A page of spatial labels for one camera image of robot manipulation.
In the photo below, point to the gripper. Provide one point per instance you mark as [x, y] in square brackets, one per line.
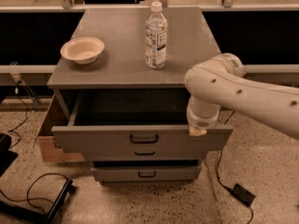
[202, 120]

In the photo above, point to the grey top drawer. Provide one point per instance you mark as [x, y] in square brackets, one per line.
[110, 120]

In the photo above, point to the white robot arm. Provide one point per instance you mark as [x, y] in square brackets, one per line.
[219, 82]

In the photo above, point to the grey bottom drawer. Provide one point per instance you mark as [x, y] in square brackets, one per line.
[141, 174]

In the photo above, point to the grey drawer cabinet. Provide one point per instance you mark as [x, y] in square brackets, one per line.
[122, 65]

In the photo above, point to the black power adapter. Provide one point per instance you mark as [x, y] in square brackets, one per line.
[243, 195]

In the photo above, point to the clear plastic water bottle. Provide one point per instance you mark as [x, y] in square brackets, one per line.
[156, 37]

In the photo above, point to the black stand base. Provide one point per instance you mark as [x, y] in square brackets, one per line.
[35, 213]

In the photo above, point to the white paper bowl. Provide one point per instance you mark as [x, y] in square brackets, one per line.
[82, 50]

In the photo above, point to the cardboard box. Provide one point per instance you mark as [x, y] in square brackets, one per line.
[49, 148]

